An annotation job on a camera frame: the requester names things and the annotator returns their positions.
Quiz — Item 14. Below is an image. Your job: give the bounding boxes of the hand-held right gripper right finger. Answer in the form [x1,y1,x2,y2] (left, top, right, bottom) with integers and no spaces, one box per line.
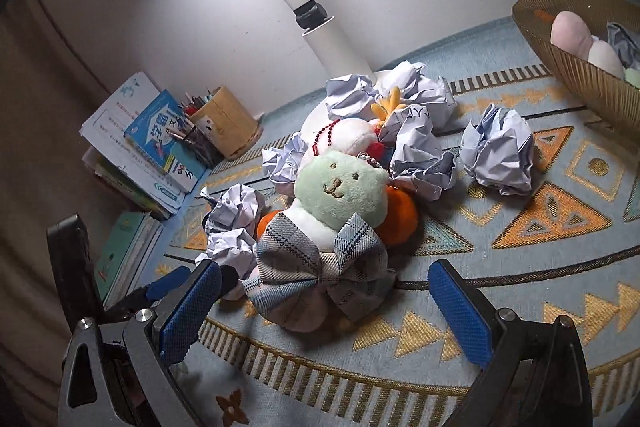
[427,258,593,427]

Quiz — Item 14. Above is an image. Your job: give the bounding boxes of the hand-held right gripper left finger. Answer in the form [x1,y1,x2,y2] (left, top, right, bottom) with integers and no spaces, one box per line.
[57,259,223,427]

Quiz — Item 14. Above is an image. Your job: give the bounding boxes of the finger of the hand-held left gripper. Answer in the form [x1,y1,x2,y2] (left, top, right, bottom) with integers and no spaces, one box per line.
[221,264,242,300]
[102,266,193,324]

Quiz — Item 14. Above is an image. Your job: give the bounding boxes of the white paper ball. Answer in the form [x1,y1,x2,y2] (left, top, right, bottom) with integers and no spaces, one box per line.
[261,133,311,185]
[207,227,258,280]
[201,183,268,233]
[606,22,640,70]
[459,103,536,196]
[326,61,381,120]
[375,62,458,128]

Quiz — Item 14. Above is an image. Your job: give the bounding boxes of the green bear plush plaid bow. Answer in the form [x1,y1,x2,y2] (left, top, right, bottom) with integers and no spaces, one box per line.
[242,147,396,333]

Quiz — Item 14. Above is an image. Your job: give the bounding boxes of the golden wire basket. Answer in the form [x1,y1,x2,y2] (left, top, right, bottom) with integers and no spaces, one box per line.
[511,0,640,135]

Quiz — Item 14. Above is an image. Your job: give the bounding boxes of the green book stack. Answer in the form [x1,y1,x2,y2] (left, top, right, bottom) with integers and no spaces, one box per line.
[94,211,166,308]

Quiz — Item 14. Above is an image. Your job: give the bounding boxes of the blue patterned round rug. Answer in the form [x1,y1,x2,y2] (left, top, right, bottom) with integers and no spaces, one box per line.
[155,19,640,427]

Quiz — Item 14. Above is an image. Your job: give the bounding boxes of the stack of books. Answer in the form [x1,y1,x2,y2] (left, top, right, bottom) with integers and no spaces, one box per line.
[82,144,188,220]

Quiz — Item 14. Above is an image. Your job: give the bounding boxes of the red orange printed plush pouch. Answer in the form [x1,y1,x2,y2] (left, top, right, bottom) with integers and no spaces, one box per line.
[256,184,420,244]

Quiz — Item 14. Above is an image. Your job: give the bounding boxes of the black mesh pen holder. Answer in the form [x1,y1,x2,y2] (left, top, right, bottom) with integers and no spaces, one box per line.
[170,127,226,168]

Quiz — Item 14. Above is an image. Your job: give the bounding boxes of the wooden pen holder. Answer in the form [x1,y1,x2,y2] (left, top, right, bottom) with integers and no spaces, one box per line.
[189,86,263,158]

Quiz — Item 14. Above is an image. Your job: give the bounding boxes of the bundle of pens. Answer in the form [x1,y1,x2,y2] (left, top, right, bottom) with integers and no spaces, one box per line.
[181,89,221,118]

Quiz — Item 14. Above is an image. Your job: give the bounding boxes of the white plush toy yellow antlers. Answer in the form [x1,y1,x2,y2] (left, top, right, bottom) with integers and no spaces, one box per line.
[300,87,403,168]

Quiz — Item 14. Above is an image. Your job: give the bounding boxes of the black lamp knob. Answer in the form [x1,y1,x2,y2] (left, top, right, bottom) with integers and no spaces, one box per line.
[293,0,329,30]

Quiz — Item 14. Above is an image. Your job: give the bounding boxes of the pink plush toy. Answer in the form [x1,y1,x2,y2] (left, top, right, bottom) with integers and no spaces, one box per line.
[550,11,596,58]

